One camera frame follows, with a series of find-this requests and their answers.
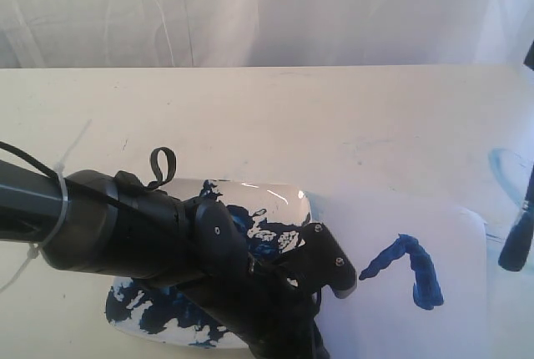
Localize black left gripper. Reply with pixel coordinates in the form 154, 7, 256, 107
178, 198, 330, 358

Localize black paintbrush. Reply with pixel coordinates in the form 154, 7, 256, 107
498, 172, 533, 272

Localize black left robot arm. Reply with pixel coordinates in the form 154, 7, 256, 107
1, 162, 328, 358

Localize white square paint dish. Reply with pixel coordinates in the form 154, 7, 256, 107
105, 179, 312, 349

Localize white paper sheet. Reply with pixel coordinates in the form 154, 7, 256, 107
308, 190, 534, 359

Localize white zip tie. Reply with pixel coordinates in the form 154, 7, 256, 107
1, 120, 92, 293

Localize white backdrop curtain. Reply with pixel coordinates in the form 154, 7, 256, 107
1, 0, 533, 68

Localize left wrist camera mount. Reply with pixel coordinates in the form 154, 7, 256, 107
285, 222, 357, 299

